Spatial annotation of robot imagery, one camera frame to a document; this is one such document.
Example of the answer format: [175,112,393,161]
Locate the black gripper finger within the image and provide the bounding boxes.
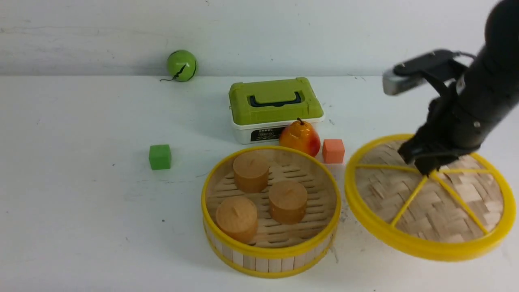
[397,138,424,164]

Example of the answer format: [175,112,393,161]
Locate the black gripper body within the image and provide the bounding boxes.
[412,91,497,157]

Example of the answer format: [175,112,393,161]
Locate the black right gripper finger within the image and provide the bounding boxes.
[414,151,457,176]

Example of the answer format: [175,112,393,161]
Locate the yellow woven bamboo steamer lid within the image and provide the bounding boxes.
[345,134,517,261]

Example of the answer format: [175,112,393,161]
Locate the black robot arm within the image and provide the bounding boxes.
[382,0,519,175]

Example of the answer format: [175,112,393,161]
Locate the bamboo steamer basket yellow rim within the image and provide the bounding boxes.
[201,146,341,279]

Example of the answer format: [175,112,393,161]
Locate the orange foam cube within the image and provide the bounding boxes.
[322,139,345,164]

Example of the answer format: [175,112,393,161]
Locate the orange red toy pear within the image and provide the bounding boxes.
[279,118,321,157]

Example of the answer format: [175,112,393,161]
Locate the brown cylinder bun right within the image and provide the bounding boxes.
[268,180,308,224]

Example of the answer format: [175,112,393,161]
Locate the brown cylinder bun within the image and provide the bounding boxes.
[268,180,308,224]
[232,152,269,193]
[216,196,258,244]

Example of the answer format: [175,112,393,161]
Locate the green lidded storage box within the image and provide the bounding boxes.
[228,77,326,144]

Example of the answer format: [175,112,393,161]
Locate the brown cylinder bun back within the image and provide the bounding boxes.
[232,152,269,193]

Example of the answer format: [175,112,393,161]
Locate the brown cylinder bun front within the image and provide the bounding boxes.
[216,196,258,244]

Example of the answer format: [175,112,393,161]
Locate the green cracked ball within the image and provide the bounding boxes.
[160,49,198,82]

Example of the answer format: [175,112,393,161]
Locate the green foam cube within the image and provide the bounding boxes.
[148,144,172,170]

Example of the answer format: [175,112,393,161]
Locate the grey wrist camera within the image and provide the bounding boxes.
[382,49,468,96]

